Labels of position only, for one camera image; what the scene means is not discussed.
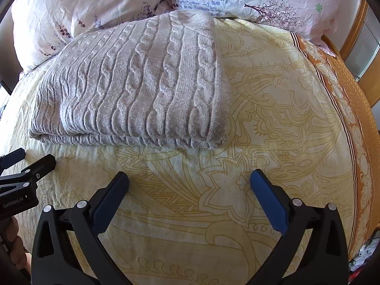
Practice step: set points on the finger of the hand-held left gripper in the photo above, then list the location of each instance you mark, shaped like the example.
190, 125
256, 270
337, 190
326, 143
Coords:
41, 164
13, 156

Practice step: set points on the yellow patterned bed sheet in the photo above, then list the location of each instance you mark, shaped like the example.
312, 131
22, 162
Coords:
207, 184

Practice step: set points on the orange textured blanket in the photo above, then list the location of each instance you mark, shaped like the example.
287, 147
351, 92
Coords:
353, 101

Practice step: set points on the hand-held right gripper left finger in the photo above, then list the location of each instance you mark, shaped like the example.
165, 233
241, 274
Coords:
107, 207

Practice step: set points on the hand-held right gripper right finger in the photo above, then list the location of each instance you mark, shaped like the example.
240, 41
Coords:
268, 202

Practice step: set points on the person's left hand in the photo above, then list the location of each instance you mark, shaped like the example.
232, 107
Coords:
13, 240

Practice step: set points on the wooden cabinet with glass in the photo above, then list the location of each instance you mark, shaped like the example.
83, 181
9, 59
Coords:
354, 32

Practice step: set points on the colourful cloth pile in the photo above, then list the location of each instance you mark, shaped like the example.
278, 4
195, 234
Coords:
363, 253

